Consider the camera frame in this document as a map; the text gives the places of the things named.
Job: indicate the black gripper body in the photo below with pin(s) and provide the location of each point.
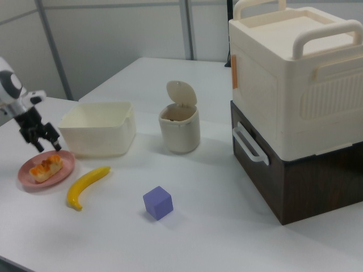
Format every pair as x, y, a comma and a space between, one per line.
31, 127

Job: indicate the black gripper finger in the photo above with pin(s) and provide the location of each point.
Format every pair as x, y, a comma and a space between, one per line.
39, 146
57, 144

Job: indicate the orange glazed bread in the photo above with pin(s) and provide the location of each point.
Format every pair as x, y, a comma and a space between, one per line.
45, 168

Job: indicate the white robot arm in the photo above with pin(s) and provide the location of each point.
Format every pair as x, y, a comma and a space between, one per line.
8, 85

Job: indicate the pink plate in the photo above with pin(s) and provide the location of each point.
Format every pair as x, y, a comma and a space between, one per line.
63, 170

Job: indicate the white open plastic container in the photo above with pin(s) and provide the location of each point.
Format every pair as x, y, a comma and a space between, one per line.
96, 139

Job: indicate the yellow banana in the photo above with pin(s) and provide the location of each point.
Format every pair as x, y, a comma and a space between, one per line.
82, 184

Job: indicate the purple cube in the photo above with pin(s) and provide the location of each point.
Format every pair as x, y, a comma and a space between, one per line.
157, 202

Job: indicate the cream mini trash bin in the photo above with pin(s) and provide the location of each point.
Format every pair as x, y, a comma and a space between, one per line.
178, 133

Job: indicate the orange box latch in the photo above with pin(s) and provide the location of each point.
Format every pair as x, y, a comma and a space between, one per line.
234, 72

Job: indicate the cream storage box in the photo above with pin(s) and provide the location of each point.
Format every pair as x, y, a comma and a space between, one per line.
283, 85

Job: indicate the dark brown drawer box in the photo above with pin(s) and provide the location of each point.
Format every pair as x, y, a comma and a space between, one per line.
312, 187

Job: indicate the black camera stand pole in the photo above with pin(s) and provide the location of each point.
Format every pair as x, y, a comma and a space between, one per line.
228, 34

